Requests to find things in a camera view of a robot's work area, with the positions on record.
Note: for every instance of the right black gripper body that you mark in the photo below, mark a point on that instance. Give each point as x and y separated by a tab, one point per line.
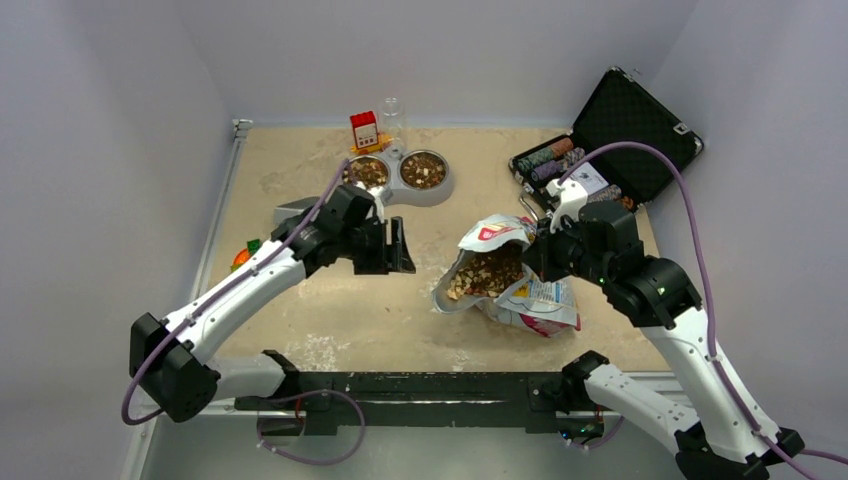
563	253

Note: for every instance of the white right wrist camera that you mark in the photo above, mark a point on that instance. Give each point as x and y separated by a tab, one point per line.
572	196

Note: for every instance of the pet food bag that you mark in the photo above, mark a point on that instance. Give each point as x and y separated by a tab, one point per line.
544	308

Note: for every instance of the red toy block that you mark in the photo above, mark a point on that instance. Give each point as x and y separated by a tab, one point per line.
367	138

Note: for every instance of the silver metal scoop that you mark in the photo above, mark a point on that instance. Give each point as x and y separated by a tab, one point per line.
298	210

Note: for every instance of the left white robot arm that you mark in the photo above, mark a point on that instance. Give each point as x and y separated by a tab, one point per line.
174	360

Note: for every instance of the black poker chip case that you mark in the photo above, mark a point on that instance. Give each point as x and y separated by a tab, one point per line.
619	109

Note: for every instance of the clear water bottle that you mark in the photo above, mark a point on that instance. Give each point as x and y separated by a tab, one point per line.
393	122

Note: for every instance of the grey double pet bowl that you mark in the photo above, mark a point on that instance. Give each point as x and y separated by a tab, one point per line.
421	178

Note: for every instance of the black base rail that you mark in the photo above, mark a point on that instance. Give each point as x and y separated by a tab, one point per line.
323	402

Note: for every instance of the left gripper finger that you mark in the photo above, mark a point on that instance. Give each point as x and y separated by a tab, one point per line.
399	257
382	268

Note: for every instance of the pet food kibble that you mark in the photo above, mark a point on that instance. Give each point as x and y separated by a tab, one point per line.
488	274

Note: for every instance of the orange toy arch with blocks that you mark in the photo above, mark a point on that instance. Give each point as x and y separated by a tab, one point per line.
244	255

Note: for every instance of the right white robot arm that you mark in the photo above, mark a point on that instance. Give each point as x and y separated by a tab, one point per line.
721	432

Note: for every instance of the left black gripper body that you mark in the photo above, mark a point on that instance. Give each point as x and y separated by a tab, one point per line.
366	240

